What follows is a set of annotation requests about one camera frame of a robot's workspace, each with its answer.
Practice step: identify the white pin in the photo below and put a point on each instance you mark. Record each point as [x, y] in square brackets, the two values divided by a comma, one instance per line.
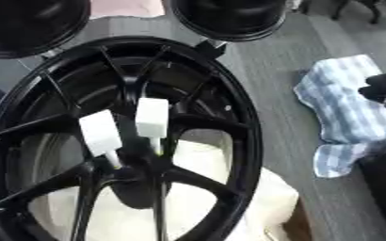
[152, 117]
[99, 133]

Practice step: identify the black spoked wheel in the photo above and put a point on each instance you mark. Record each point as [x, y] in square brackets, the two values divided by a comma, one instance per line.
[232, 103]

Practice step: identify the black round wheel rim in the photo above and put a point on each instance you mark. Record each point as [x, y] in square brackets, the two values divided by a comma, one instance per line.
[20, 28]
[232, 19]

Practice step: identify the blue white striped towel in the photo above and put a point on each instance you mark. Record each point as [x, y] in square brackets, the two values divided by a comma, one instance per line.
[347, 116]

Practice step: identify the black chair legs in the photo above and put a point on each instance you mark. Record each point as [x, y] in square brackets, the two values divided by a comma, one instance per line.
[361, 8]

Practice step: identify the cream white cloth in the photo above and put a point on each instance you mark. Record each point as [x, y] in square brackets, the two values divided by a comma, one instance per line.
[270, 200]

